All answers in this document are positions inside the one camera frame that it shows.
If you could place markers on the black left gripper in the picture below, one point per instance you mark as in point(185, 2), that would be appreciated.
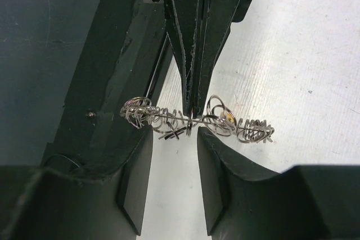
point(196, 57)

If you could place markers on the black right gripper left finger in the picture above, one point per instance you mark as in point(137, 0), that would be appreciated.
point(105, 200)

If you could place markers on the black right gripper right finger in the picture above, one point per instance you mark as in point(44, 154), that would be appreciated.
point(243, 200)

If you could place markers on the key with yellow tag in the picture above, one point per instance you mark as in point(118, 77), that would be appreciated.
point(228, 116)

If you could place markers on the silver metal keyring disc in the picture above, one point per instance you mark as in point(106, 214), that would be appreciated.
point(139, 111)

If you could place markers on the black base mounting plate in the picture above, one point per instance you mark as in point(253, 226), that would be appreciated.
point(126, 55)

